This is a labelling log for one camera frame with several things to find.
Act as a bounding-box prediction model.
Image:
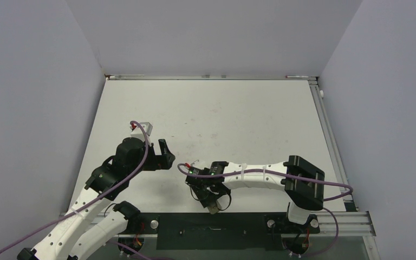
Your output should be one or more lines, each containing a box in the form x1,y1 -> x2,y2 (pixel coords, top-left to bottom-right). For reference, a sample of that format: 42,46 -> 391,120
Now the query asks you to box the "white grey remote control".
207,201 -> 220,215

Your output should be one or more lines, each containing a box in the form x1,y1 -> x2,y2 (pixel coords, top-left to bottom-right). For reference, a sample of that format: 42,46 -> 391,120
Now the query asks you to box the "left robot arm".
17,137 -> 176,259

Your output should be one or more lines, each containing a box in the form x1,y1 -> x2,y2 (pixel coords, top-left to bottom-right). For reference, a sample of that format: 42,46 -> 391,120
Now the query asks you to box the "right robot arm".
178,155 -> 325,232

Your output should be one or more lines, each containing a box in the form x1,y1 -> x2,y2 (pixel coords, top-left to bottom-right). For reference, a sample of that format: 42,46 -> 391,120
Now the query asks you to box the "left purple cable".
0,120 -> 177,260

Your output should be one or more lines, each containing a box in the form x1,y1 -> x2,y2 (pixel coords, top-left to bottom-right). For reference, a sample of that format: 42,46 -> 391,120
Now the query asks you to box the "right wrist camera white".
190,160 -> 210,169

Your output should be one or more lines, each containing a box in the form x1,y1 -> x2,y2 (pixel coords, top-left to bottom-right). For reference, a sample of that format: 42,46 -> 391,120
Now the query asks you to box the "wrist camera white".
190,160 -> 210,169
130,121 -> 153,137

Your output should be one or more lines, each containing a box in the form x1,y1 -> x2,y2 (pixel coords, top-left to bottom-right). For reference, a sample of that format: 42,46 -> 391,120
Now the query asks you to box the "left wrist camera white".
130,121 -> 153,137

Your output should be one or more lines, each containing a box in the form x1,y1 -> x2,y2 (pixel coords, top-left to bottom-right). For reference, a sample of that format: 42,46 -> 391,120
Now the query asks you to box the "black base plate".
119,212 -> 320,250

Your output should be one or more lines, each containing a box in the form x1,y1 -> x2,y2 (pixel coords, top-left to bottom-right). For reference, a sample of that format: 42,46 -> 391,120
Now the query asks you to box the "aluminium rail back edge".
105,74 -> 318,81

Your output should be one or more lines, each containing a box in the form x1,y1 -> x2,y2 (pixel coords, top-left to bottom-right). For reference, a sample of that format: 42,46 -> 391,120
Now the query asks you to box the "aluminium rail edge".
105,74 -> 318,81
308,77 -> 375,237

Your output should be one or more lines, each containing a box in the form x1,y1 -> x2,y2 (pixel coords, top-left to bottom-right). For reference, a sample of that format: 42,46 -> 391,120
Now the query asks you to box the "aluminium rail right edge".
308,77 -> 375,237

